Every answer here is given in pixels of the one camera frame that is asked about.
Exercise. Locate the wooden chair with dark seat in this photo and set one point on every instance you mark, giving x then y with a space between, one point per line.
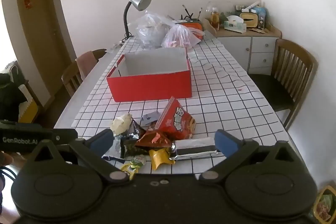
288 61

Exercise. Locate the black jacket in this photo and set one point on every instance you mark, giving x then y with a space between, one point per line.
9 98

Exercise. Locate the large red snack bag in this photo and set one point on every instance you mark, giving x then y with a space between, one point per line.
178 121

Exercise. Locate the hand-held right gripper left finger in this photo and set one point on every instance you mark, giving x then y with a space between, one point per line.
102 140

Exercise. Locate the pale patterned cloth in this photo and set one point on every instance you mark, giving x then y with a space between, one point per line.
10 67

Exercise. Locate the orange brown snack packet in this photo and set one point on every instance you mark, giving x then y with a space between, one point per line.
153 140

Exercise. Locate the yellow tissue holder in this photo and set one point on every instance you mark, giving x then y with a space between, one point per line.
248 18

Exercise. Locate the pink plastic bag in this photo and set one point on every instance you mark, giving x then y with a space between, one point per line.
178 39

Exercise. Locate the yellow bag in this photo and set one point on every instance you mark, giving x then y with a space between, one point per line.
27 113

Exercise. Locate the white checkered tablecloth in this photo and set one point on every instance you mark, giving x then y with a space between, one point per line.
236 113

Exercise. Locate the mustard yellow snack packet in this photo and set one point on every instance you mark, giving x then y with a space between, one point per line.
158 158

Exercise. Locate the dark foil snack packet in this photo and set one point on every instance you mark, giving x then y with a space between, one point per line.
128 149

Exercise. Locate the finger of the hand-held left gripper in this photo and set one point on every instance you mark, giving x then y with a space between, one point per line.
65 134

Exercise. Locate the green tissue box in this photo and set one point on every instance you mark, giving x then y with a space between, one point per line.
235 26

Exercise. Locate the glass jar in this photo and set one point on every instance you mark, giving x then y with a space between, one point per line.
214 16

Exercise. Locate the silver black snack bar packet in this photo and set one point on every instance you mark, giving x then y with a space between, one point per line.
194 150

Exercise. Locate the clear plastic packet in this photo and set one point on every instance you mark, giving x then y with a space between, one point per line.
115 47

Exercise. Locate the silver foil snack packet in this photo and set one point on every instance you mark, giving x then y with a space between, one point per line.
115 146

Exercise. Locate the clear plastic bag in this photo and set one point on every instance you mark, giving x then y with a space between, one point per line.
151 32

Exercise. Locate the red cardboard box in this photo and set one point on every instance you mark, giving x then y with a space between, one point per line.
149 87

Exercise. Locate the white cabinet with wooden top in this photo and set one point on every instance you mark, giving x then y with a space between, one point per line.
236 48

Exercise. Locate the light blue snack packet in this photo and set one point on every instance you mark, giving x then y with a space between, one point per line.
149 117

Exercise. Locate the brown wooden door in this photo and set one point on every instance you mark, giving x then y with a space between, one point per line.
39 29

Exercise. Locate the orange container with brushes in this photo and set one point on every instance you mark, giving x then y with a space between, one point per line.
190 19

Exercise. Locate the green white egg-shaped snack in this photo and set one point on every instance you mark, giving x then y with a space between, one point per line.
137 161

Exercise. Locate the yellow basket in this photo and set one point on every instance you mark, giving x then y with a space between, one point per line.
324 203

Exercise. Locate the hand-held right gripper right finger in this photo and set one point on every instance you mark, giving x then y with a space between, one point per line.
225 145

